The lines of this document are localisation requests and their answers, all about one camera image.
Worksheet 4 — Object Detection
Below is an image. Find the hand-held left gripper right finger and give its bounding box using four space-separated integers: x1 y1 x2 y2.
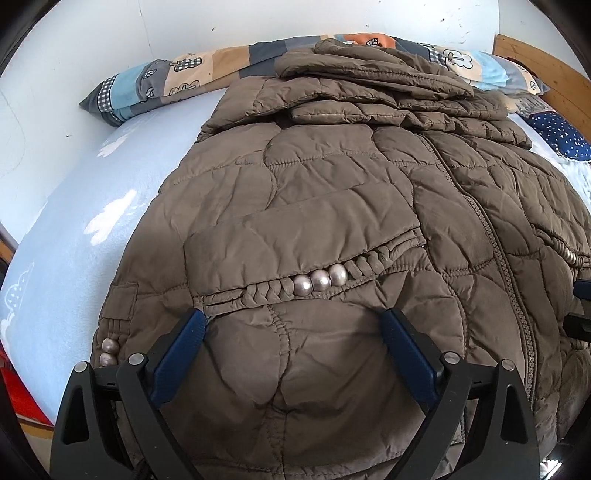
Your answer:
379 308 541 480

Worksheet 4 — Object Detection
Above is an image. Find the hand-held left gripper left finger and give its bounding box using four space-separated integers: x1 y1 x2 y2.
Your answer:
50 308 206 480

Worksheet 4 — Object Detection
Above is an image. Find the brown quilted jacket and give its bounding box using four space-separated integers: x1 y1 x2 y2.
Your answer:
90 39 591 480

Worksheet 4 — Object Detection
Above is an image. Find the blue star print pillow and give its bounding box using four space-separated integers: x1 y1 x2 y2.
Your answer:
522 111 591 162

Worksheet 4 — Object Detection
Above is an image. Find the red object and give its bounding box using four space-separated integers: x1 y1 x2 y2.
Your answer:
0 364 54 435

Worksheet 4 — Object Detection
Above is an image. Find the light blue bed sheet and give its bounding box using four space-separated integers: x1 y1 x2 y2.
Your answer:
0 85 591 416

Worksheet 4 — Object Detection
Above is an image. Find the white printed pillow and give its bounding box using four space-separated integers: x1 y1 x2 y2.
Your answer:
508 92 550 116

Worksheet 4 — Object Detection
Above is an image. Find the wooden headboard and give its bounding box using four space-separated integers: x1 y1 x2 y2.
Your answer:
493 34 591 134

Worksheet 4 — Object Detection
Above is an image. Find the patchwork patterned pillow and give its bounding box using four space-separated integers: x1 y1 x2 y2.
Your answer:
79 33 552 127

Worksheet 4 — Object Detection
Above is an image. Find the wooden bed frame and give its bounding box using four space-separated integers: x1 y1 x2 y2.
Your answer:
0 226 19 266

